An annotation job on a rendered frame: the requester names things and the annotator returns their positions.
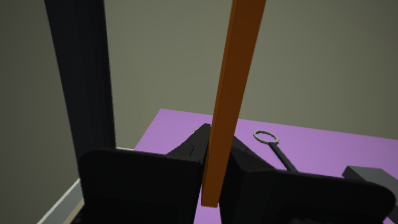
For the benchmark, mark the dark grey square block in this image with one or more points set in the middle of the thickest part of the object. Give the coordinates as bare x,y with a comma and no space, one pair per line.
378,176

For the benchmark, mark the dark grey loop with straight handle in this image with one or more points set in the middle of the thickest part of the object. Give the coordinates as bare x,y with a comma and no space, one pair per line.
288,164

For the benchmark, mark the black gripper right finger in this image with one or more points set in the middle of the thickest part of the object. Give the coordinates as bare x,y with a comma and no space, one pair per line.
253,191

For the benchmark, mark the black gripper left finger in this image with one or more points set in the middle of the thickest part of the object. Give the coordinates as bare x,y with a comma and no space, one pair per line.
174,178

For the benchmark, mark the orange-brown long bar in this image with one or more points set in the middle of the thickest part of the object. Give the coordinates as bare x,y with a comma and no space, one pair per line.
245,19

